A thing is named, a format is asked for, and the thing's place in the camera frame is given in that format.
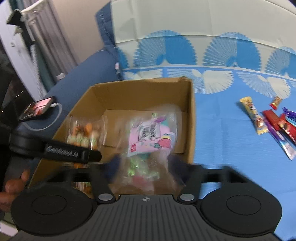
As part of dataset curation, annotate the clear bag pink candy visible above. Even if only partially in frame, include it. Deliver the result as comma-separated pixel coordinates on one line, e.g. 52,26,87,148
108,104,182,197

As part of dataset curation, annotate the yellow cartoon snack bar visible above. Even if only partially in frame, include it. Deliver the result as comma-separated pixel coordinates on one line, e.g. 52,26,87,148
240,96,268,135

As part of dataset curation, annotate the red snack packet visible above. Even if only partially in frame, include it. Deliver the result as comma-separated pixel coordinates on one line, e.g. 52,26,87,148
263,109,288,131

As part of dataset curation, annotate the purple snack stick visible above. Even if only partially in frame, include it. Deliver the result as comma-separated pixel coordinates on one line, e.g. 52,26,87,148
264,118,295,161

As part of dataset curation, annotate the dark red snack bag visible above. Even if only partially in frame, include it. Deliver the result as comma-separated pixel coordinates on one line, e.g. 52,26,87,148
278,113,296,144

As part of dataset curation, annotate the purple candy wrapper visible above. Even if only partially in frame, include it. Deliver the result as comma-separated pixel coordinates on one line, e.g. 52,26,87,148
282,107,296,127

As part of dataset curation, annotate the person's left hand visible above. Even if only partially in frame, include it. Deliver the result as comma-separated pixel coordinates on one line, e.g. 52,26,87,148
0,170,30,212

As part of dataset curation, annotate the clear bag of peanuts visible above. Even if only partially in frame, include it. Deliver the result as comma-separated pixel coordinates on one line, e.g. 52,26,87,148
66,115,108,151

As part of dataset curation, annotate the black smartphone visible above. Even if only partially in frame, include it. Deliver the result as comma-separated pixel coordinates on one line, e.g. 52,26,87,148
18,96,56,121

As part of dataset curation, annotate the cardboard box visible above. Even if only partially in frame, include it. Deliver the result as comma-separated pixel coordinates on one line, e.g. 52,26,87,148
29,76,197,200

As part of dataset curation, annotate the grey curtain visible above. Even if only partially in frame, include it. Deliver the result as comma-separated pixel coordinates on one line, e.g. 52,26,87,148
23,1,78,83

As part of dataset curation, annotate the blue sofa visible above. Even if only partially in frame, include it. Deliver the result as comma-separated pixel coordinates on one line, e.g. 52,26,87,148
17,3,122,138

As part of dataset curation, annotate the small red gold candy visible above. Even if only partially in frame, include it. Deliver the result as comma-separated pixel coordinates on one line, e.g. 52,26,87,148
269,96,282,110

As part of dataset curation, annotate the blue white fan-pattern cover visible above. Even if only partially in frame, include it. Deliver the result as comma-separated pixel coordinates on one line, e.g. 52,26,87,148
111,1,295,240

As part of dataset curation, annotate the white charging cable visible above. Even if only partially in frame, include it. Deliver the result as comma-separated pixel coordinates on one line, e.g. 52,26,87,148
23,102,64,132

